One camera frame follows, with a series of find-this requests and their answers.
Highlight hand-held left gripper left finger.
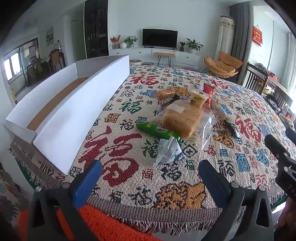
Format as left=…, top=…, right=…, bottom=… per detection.
left=28, top=160, right=103, bottom=241

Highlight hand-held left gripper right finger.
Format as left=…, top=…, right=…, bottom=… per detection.
left=198, top=159, right=275, bottom=241

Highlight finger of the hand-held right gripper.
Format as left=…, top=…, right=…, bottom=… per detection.
left=264, top=134, right=291, bottom=163
left=285, top=127, right=296, bottom=141

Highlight black and silver snack bar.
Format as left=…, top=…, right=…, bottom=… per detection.
left=224, top=118, right=242, bottom=139

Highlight white and blue snack packet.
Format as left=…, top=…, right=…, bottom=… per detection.
left=153, top=136, right=185, bottom=168

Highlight bread loaf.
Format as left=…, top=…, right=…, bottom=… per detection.
left=151, top=101, right=219, bottom=151

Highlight long white cardboard box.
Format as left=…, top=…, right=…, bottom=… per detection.
left=2, top=55, right=130, bottom=176

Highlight green snack packet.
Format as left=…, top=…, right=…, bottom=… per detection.
left=136, top=121, right=184, bottom=142

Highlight pale yellow snack packet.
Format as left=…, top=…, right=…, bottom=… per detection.
left=188, top=90, right=208, bottom=107

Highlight red snack packet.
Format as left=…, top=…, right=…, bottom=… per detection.
left=202, top=83, right=215, bottom=109

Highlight brown chocolate bar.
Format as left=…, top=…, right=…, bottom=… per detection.
left=161, top=94, right=192, bottom=109

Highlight sausage bun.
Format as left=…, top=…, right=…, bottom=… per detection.
left=155, top=87, right=183, bottom=100

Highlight person's right hand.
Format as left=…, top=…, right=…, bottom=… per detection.
left=276, top=198, right=296, bottom=233

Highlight dark wooden chair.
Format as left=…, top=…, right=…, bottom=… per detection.
left=266, top=88, right=294, bottom=114
left=242, top=62, right=270, bottom=94

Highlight person's orange sweater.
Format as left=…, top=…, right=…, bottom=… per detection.
left=18, top=204, right=162, bottom=241

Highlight printed woven blanket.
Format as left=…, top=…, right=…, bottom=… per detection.
left=8, top=64, right=296, bottom=234

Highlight cluttered wooden table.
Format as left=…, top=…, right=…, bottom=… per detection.
left=261, top=70, right=296, bottom=100

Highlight white sheer curtain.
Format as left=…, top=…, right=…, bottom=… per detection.
left=283, top=32, right=296, bottom=93

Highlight patterned floor rug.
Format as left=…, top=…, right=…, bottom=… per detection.
left=0, top=162, right=30, bottom=232

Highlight orange lounge chair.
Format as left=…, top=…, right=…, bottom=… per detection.
left=204, top=51, right=243, bottom=78

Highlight grey curtain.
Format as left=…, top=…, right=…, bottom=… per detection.
left=229, top=3, right=255, bottom=84

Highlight covered standing air conditioner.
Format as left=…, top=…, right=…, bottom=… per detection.
left=218, top=15, right=236, bottom=56

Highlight white television cabinet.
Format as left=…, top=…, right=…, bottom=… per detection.
left=109, top=46, right=200, bottom=67

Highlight brown dining chair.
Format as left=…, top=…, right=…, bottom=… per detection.
left=49, top=49, right=66, bottom=72

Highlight large leafy potted plant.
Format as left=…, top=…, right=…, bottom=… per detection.
left=186, top=38, right=204, bottom=55

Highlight wooden stool with metal legs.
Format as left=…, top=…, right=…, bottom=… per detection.
left=154, top=52, right=175, bottom=66

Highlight glass balcony door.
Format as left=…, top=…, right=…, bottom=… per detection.
left=2, top=38, right=40, bottom=93

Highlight white door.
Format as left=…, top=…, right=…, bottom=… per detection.
left=71, top=20, right=86, bottom=62

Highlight red flower plant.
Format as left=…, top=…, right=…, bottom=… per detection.
left=110, top=34, right=121, bottom=49

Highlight green potted plant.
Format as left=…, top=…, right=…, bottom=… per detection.
left=125, top=35, right=138, bottom=48

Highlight black television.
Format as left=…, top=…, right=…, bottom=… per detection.
left=142, top=28, right=178, bottom=49

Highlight dark glass cabinet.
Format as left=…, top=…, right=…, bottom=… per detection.
left=84, top=0, right=109, bottom=59

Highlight red wall hanging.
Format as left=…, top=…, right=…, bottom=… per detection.
left=252, top=25, right=263, bottom=46

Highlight framed wall picture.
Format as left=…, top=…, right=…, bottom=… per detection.
left=45, top=27, right=54, bottom=45

